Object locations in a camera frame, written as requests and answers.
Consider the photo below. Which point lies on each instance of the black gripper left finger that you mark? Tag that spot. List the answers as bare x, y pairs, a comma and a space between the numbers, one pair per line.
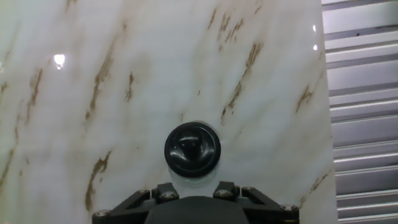
136, 199

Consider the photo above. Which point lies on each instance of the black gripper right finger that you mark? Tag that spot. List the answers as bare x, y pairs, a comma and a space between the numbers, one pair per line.
258, 199

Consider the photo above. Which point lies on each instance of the marble pattern board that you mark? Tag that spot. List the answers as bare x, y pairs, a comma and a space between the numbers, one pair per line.
124, 93

